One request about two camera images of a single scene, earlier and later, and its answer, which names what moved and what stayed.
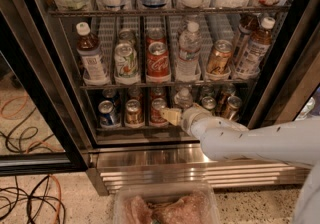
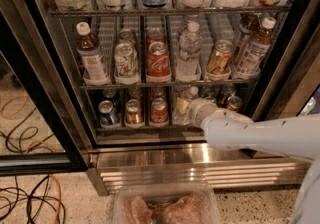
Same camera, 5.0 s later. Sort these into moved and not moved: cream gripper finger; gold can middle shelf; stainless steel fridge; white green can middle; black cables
Moved: cream gripper finger
Not moved: white green can middle; black cables; stainless steel fridge; gold can middle shelf
